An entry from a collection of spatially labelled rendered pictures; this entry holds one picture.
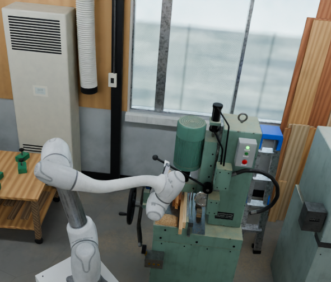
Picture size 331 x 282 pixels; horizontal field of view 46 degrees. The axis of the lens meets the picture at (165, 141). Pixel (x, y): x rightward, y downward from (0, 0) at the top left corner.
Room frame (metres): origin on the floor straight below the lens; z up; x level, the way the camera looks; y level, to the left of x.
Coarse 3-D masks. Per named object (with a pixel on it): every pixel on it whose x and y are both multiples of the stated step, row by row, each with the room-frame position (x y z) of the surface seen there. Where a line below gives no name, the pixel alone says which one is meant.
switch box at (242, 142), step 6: (240, 138) 1.92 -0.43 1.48; (246, 138) 1.93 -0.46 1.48; (240, 144) 1.88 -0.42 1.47; (246, 144) 1.87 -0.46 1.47; (252, 144) 1.87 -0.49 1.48; (240, 150) 1.87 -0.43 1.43; (252, 150) 1.87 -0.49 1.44; (240, 156) 1.87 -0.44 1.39; (252, 156) 1.87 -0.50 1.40; (234, 162) 1.91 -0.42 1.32; (240, 162) 1.87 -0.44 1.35; (252, 162) 1.87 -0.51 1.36
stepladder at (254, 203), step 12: (264, 132) 2.63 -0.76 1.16; (276, 132) 2.65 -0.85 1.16; (276, 144) 2.65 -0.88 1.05; (276, 156) 2.64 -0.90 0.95; (276, 168) 2.63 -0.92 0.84; (252, 180) 2.59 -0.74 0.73; (264, 180) 2.58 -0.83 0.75; (252, 192) 2.59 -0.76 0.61; (264, 192) 2.60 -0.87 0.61; (252, 204) 2.56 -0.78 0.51; (264, 204) 2.57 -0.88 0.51; (264, 216) 2.56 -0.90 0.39; (252, 228) 2.53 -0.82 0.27; (264, 228) 2.54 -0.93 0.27
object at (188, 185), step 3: (189, 180) 2.06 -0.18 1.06; (192, 180) 2.06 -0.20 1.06; (186, 183) 2.03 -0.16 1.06; (189, 183) 2.03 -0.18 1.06; (192, 183) 2.03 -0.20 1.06; (195, 183) 2.04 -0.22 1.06; (186, 186) 2.02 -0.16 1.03; (189, 186) 2.02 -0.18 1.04; (192, 186) 2.02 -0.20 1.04; (195, 186) 2.02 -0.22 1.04; (183, 189) 2.02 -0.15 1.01; (186, 189) 2.02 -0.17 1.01; (189, 189) 2.02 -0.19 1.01; (195, 189) 2.02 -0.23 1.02; (195, 192) 2.02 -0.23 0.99
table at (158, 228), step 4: (144, 204) 2.00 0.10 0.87; (172, 204) 1.99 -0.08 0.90; (144, 208) 1.99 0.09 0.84; (168, 208) 1.95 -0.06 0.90; (172, 208) 1.95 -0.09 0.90; (168, 212) 1.91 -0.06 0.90; (172, 212) 1.91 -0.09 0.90; (176, 212) 1.92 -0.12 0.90; (176, 216) 1.88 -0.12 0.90; (156, 224) 1.78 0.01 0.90; (156, 228) 1.78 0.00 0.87; (160, 228) 1.78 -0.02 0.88; (164, 228) 1.78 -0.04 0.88; (168, 228) 1.78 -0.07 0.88; (172, 228) 1.78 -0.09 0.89; (176, 228) 1.77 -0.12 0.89; (184, 228) 1.77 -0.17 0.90; (160, 232) 1.78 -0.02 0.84; (164, 232) 1.78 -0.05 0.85; (168, 232) 1.78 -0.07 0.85; (172, 232) 1.78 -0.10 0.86; (176, 232) 1.77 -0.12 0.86; (184, 232) 1.77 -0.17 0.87
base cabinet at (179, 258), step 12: (156, 240) 1.84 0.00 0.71; (168, 252) 1.84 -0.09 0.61; (180, 252) 1.84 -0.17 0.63; (192, 252) 1.83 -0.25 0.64; (204, 252) 1.83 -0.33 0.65; (216, 252) 1.83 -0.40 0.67; (228, 252) 1.82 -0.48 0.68; (168, 264) 1.84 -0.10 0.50; (180, 264) 1.83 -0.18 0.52; (192, 264) 1.83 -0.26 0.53; (204, 264) 1.83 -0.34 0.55; (216, 264) 1.83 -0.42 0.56; (228, 264) 1.82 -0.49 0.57; (156, 276) 1.84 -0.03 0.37; (168, 276) 1.84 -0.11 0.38; (180, 276) 1.83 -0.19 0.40; (192, 276) 1.83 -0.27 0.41; (204, 276) 1.83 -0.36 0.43; (216, 276) 1.83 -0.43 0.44; (228, 276) 1.82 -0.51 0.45
